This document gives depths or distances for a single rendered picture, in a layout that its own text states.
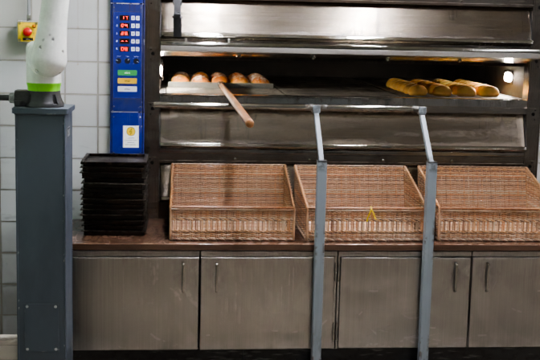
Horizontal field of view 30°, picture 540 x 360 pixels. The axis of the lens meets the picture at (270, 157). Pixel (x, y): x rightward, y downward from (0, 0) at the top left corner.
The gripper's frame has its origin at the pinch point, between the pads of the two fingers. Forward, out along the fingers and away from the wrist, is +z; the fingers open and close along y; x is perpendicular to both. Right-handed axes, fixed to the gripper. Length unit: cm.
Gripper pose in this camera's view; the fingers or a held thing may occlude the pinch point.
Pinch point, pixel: (177, 33)
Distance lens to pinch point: 385.1
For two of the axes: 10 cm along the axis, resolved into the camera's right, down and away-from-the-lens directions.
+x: 10.0, 0.0, 0.8
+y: 0.8, 1.3, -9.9
